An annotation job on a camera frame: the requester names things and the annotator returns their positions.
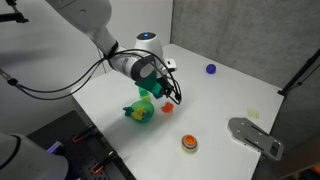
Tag rainbow stacking cups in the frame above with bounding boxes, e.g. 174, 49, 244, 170
180, 134, 199, 154

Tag orange toy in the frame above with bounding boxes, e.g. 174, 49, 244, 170
160, 101, 176, 115

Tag gray metal plate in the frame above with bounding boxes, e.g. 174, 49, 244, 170
227, 116, 285, 162

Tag small white box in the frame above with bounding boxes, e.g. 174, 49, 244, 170
165, 58, 178, 72

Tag yellow sticky note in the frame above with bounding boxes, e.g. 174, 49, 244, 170
246, 107, 261, 120

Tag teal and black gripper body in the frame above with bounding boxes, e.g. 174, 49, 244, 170
134, 71, 175, 100

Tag black cable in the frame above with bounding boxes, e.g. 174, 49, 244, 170
13, 49, 178, 102
0, 48, 183, 106

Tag teal star toy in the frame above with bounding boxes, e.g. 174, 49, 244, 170
122, 105, 133, 118

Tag green bowl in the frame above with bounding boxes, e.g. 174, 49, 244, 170
129, 99, 156, 124

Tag black pole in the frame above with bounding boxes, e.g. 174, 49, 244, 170
277, 48, 320, 98

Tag purple ball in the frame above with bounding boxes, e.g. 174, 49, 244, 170
205, 63, 217, 75

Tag black perforated board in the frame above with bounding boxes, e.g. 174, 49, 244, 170
26, 109, 138, 180

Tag red and black clamp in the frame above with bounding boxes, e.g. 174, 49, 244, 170
90, 150, 118, 176
72, 124, 98, 145

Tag yellow toy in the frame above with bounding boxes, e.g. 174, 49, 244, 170
130, 105, 148, 121

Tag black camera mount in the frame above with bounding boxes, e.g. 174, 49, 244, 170
0, 0, 30, 24

